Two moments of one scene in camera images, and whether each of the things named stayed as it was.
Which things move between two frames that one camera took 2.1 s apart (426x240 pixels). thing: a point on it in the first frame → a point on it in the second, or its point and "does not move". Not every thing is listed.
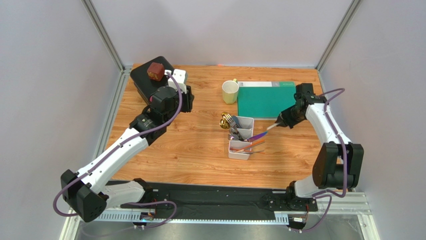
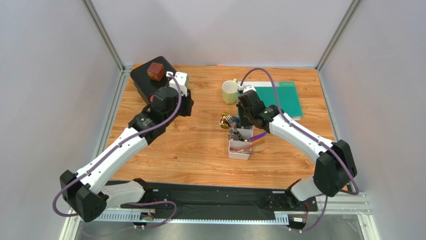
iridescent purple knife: x=256 y=137 does not move
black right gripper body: x=284 y=118 → x=244 y=108
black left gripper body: x=186 y=106 does not move
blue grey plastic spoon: x=235 y=119 does not move
